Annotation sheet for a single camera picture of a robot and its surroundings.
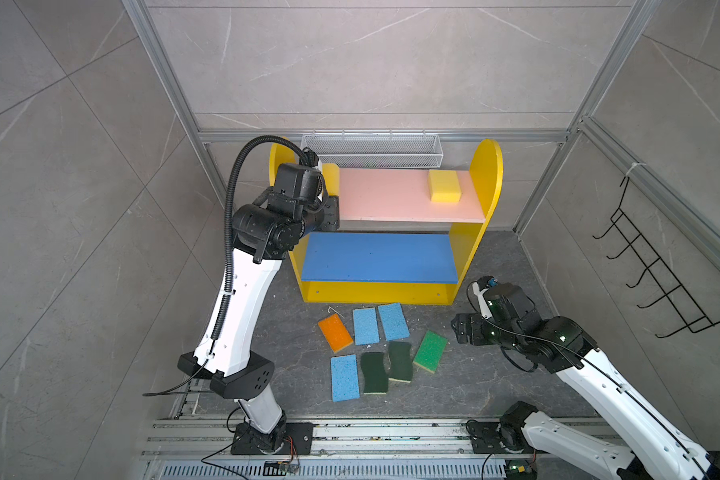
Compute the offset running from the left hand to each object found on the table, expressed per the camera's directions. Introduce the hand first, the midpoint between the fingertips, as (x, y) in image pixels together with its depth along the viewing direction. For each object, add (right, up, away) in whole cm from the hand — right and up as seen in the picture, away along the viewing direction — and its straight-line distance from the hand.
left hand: (326, 199), depth 64 cm
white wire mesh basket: (+12, +23, +34) cm, 43 cm away
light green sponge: (+28, -41, +23) cm, 55 cm away
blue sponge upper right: (+17, -33, +29) cm, 48 cm away
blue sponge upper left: (+8, -35, +29) cm, 46 cm away
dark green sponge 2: (+19, -43, +20) cm, 51 cm away
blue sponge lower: (+3, -47, +18) cm, 50 cm away
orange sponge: (-1, -36, +27) cm, 45 cm away
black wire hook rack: (+76, -22, 0) cm, 79 cm away
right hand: (+34, -28, +9) cm, 45 cm away
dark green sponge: (+11, -46, +20) cm, 51 cm away
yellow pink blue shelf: (+19, -9, +36) cm, 41 cm away
